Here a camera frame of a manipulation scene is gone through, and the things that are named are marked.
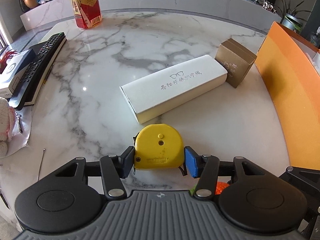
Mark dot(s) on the orange crochet fruit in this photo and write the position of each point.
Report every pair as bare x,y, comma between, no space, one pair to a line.
219,188

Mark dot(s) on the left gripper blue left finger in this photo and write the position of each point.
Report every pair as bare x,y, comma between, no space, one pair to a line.
127,161

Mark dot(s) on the black remote control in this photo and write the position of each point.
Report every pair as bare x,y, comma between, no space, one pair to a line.
40,64

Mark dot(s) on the pink white crochet toy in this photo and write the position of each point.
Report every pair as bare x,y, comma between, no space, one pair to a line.
7,123

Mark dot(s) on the white glasses box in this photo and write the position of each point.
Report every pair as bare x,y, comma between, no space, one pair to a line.
162,91

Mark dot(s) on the small gold box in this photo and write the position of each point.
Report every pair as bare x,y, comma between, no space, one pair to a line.
236,59

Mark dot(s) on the metal knitting needle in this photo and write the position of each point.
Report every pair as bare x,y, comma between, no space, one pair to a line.
40,166

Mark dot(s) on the orange cardboard box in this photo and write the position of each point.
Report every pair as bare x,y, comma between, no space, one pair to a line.
286,63

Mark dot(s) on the white blue small box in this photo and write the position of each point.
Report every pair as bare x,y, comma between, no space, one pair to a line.
13,72

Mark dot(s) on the red yellow drink carton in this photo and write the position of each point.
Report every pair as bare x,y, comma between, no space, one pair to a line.
87,13

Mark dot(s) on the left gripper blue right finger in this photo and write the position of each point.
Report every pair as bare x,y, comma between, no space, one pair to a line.
192,161

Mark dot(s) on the yellow tape measure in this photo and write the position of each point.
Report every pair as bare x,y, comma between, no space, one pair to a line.
159,146

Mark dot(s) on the red feather toy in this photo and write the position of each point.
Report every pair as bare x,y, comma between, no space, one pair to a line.
6,56

